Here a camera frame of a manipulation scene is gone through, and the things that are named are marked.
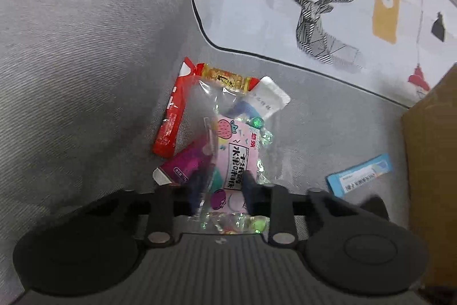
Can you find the pink strawberry snack packet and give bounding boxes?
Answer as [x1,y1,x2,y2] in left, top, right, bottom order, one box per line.
[189,80,275,236]

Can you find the long red snack packet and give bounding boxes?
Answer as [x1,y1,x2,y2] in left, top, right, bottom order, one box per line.
[151,57,198,159]

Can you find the gold snack packet red ends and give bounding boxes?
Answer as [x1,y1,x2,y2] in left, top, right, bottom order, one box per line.
[196,64,262,92]

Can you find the cardboard box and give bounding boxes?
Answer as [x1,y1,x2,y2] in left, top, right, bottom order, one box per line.
[400,63,457,293]

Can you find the magenta snack packet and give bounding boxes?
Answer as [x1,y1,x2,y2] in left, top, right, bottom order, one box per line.
[153,133,217,188]

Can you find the light blue snack packet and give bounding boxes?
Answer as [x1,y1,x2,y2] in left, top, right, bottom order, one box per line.
[326,154,393,197]

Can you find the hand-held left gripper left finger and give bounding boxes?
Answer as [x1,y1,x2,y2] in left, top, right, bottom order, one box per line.
[86,169,212,248]

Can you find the white and blue snack packet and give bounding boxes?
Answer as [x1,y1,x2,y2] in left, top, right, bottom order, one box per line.
[228,76,291,121]

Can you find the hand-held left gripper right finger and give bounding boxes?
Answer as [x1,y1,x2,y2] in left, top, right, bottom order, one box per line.
[243,173,362,247]

